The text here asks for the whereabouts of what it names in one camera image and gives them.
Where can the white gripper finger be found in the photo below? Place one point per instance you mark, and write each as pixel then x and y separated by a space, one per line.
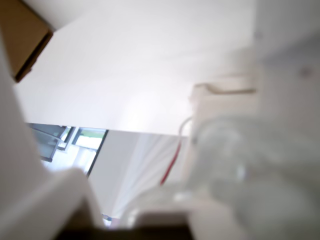
pixel 22 200
pixel 282 162

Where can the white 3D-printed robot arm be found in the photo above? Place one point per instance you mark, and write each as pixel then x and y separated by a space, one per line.
pixel 220 105

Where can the brown cardboard box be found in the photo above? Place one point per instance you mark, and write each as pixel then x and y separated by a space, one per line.
pixel 22 37

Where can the dark framed window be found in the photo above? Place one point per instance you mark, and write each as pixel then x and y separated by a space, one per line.
pixel 87 137

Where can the white cloth backdrop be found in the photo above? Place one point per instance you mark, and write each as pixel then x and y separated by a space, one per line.
pixel 140 162

